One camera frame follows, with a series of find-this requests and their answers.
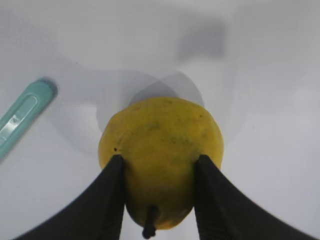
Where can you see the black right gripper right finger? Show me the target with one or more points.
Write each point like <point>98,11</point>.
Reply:
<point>225,213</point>

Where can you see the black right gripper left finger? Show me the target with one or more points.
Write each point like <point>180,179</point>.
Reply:
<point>96,214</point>

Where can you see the yellow pear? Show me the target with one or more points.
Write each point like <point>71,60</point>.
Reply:
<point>159,140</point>

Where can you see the teal eraser pen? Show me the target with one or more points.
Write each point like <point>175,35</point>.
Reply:
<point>26,108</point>

